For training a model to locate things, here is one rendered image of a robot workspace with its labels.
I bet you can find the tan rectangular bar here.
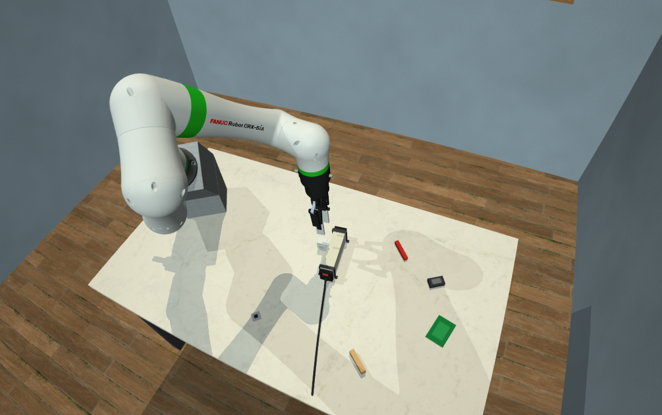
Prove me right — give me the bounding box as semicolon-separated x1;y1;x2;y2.
349;349;366;375

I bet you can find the grey charger with two brass prongs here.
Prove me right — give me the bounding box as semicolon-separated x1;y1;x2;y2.
317;236;330;250

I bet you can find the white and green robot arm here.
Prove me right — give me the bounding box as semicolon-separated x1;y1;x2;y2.
110;73;333;235

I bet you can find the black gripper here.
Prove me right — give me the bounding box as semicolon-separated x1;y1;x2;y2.
304;183;330;235

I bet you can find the red rectangular bar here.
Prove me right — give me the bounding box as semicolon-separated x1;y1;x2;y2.
394;240;408;261

